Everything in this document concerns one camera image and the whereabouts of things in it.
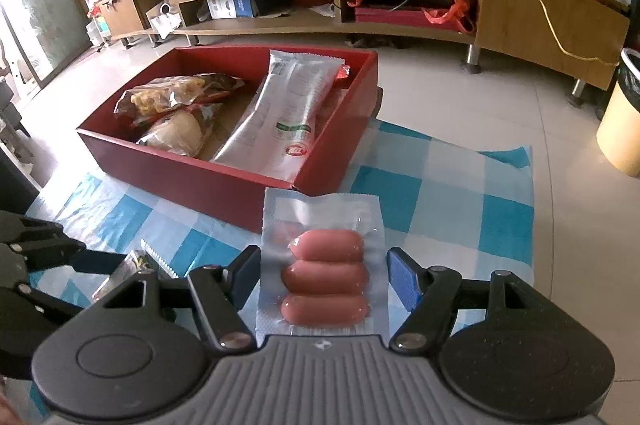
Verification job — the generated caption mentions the green snack packet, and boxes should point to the green snack packet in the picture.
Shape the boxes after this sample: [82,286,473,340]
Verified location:
[97,239,181,301]

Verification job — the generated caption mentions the black furniture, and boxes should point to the black furniture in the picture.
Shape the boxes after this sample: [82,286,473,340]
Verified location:
[0,140,45,206]

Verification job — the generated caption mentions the yellow trash bin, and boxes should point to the yellow trash bin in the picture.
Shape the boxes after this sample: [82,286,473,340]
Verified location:
[596,48,640,178]

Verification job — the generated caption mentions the red cardboard box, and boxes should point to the red cardboard box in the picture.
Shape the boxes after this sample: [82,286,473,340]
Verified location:
[76,46,379,233]

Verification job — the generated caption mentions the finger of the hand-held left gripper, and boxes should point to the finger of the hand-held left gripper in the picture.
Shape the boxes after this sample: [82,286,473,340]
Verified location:
[0,210,128,276]
[0,274,84,327]

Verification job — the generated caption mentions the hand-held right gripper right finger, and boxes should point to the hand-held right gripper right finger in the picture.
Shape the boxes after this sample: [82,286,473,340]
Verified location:
[386,246,538,353]

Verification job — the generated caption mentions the long white snack packet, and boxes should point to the long white snack packet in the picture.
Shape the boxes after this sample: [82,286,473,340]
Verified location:
[210,49,346,183]

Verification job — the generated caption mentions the blue checkered cloth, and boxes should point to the blue checkered cloth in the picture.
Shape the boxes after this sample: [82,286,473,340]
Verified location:
[25,118,536,406]

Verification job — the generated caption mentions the round bun packet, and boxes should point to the round bun packet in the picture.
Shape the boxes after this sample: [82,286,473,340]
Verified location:
[135,102,226,157]

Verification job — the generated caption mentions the wooden television stand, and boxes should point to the wooden television stand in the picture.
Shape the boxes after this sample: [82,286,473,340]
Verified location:
[97,0,631,106]

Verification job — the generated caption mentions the blue and white box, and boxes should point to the blue and white box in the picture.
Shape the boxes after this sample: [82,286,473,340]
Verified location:
[207,0,256,18]

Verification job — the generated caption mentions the vacuum-packed sausage pack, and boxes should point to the vacuum-packed sausage pack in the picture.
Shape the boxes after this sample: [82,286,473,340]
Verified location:
[255,186,391,343]

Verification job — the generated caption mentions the brown crispy snack bag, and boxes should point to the brown crispy snack bag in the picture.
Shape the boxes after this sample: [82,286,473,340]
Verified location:
[114,74,247,126]

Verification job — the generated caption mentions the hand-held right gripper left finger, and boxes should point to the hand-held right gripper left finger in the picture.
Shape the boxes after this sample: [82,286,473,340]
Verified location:
[87,245,262,353]

